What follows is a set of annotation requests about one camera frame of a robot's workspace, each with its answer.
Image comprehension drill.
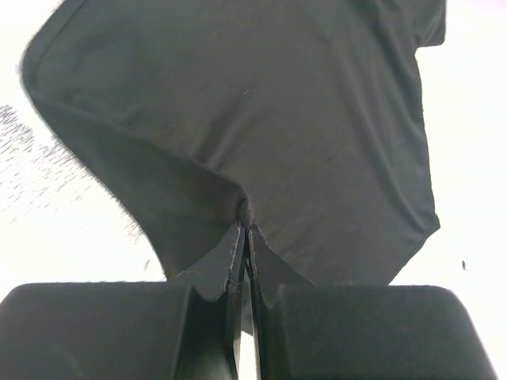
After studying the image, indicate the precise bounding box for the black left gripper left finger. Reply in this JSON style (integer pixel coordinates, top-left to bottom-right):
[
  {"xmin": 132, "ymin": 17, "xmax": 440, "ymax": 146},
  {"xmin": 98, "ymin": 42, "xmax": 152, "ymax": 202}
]
[{"xmin": 1, "ymin": 223, "xmax": 245, "ymax": 379}]

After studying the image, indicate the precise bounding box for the black t shirt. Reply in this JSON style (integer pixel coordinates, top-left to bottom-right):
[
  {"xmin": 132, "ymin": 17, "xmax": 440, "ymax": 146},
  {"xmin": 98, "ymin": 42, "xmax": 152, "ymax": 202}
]
[{"xmin": 22, "ymin": 1, "xmax": 447, "ymax": 285}]

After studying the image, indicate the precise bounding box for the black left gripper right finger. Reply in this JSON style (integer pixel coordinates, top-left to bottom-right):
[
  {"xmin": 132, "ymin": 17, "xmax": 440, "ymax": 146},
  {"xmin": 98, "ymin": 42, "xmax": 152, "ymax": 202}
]
[{"xmin": 247, "ymin": 226, "xmax": 496, "ymax": 379}]

